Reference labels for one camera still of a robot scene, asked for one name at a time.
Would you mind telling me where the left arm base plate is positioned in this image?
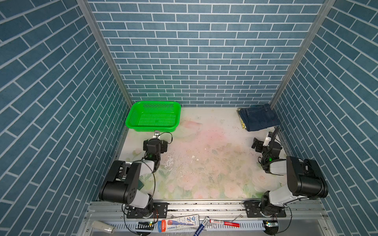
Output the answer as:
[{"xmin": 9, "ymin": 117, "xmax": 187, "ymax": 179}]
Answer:
[{"xmin": 126, "ymin": 202, "xmax": 168, "ymax": 219}]

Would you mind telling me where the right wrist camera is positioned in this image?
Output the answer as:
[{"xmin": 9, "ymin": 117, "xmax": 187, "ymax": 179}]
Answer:
[{"xmin": 263, "ymin": 132, "xmax": 272, "ymax": 147}]

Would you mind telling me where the dark navy skirt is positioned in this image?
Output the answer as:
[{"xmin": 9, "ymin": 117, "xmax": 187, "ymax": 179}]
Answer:
[{"xmin": 238, "ymin": 104, "xmax": 281, "ymax": 132}]

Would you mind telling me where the aluminium rail frame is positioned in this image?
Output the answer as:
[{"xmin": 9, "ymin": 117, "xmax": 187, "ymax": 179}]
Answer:
[{"xmin": 77, "ymin": 199, "xmax": 337, "ymax": 236}]

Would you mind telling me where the blue marker pen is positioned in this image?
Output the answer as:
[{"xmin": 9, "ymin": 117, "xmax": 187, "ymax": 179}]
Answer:
[{"xmin": 194, "ymin": 216, "xmax": 210, "ymax": 236}]

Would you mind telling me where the green plastic basket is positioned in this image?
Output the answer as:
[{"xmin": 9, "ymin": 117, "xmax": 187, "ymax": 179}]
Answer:
[{"xmin": 125, "ymin": 101, "xmax": 182, "ymax": 132}]

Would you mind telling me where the yellow floral skirt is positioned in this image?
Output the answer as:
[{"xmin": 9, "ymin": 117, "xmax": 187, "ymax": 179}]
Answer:
[{"xmin": 237, "ymin": 108, "xmax": 248, "ymax": 130}]

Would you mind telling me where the red blue toothpaste box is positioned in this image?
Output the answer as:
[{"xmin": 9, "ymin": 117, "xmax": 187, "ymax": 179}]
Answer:
[{"xmin": 157, "ymin": 214, "xmax": 199, "ymax": 233}]

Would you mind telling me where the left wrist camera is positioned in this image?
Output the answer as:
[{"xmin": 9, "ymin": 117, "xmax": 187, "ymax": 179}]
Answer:
[{"xmin": 153, "ymin": 130, "xmax": 160, "ymax": 139}]

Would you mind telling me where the red marker pen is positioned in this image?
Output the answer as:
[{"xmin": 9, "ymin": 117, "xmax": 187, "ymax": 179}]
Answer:
[{"xmin": 210, "ymin": 219, "xmax": 240, "ymax": 228}]

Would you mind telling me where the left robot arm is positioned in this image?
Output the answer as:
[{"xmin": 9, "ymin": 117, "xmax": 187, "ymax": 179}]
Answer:
[{"xmin": 98, "ymin": 138, "xmax": 169, "ymax": 215}]

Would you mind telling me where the left black cable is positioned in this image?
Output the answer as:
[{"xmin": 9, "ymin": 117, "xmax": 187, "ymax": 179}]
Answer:
[{"xmin": 121, "ymin": 131, "xmax": 174, "ymax": 235}]

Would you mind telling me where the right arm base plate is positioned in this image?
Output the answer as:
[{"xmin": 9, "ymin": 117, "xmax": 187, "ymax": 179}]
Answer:
[{"xmin": 243, "ymin": 200, "xmax": 286, "ymax": 218}]

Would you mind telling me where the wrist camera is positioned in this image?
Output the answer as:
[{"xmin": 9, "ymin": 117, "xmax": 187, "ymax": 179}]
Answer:
[
  {"xmin": 263, "ymin": 132, "xmax": 272, "ymax": 147},
  {"xmin": 153, "ymin": 130, "xmax": 160, "ymax": 139}
]

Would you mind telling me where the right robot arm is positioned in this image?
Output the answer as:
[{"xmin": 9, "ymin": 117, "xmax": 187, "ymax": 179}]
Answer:
[{"xmin": 252, "ymin": 138, "xmax": 329, "ymax": 217}]

